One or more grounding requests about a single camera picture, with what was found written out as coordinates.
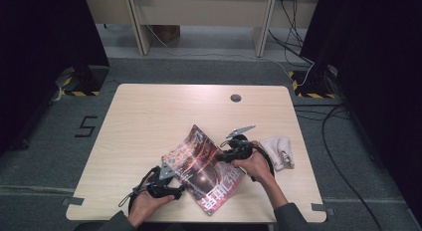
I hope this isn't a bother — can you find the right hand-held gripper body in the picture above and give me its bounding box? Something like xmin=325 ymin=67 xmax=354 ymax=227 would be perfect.
xmin=226 ymin=124 xmax=257 ymax=160

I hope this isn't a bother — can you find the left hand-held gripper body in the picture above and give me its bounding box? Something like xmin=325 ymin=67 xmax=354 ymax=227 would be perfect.
xmin=146 ymin=159 xmax=176 ymax=198

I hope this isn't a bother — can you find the glossy magazine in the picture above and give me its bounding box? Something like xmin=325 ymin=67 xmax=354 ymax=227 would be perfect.
xmin=161 ymin=123 xmax=247 ymax=217

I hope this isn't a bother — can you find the white cloth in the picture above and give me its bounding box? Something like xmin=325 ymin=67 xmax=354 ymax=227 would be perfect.
xmin=258 ymin=135 xmax=296 ymax=172

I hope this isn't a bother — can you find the person's left hand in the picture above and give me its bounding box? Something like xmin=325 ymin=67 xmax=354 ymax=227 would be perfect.
xmin=127 ymin=172 xmax=175 ymax=229

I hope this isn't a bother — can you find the person's right hand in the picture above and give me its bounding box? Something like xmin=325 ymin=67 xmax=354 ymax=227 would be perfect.
xmin=231 ymin=140 xmax=277 ymax=187

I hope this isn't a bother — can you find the grey tape piece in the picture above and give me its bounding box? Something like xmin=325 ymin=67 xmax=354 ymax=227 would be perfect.
xmin=61 ymin=196 xmax=86 ymax=207
xmin=311 ymin=202 xmax=335 ymax=217

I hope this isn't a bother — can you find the black stand base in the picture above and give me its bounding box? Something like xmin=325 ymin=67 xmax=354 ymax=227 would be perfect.
xmin=288 ymin=64 xmax=340 ymax=100
xmin=54 ymin=65 xmax=110 ymax=98

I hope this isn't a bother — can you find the brown cardboard box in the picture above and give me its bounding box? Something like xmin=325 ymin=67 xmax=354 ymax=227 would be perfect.
xmin=152 ymin=25 xmax=181 ymax=45

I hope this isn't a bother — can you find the beige wooden desk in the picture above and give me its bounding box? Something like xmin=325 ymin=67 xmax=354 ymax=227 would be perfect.
xmin=83 ymin=0 xmax=321 ymax=58

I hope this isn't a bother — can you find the black curtain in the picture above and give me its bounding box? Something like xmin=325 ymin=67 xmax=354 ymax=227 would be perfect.
xmin=0 ymin=0 xmax=110 ymax=156
xmin=299 ymin=0 xmax=422 ymax=224

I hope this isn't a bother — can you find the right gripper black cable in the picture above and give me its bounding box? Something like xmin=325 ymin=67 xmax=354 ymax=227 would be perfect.
xmin=252 ymin=145 xmax=276 ymax=183

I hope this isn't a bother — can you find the long black floor cable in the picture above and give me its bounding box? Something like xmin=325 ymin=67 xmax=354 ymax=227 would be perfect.
xmin=320 ymin=104 xmax=384 ymax=231

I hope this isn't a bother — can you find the white floor cable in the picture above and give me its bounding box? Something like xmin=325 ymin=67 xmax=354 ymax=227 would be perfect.
xmin=145 ymin=24 xmax=316 ymax=89

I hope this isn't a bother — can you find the thick black cable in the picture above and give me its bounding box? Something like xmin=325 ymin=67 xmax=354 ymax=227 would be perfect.
xmin=267 ymin=29 xmax=316 ymax=66

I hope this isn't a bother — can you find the thin black cable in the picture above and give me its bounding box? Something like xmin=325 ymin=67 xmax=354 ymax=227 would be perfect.
xmin=280 ymin=0 xmax=306 ymax=48

